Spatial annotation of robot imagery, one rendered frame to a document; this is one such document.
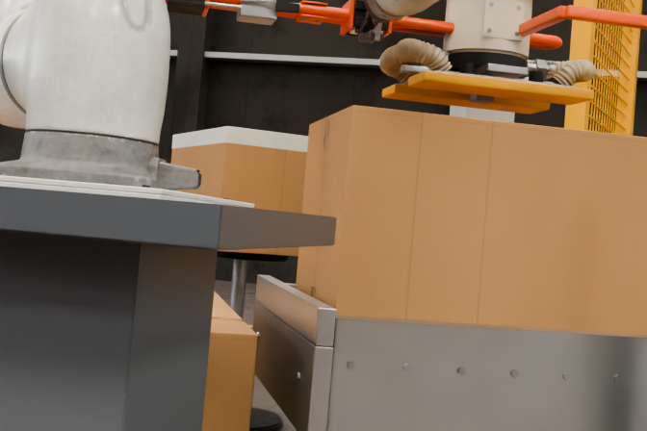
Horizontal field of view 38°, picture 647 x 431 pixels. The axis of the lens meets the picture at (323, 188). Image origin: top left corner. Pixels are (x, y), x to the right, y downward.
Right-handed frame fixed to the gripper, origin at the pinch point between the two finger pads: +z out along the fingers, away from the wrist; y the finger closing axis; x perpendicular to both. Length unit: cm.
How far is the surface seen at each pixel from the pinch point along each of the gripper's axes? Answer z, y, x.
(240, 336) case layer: -20, 60, -21
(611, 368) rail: -35, 60, 39
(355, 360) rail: -35, 61, -5
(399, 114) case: -18.8, 20.2, 3.8
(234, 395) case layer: -20, 70, -21
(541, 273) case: -19, 46, 33
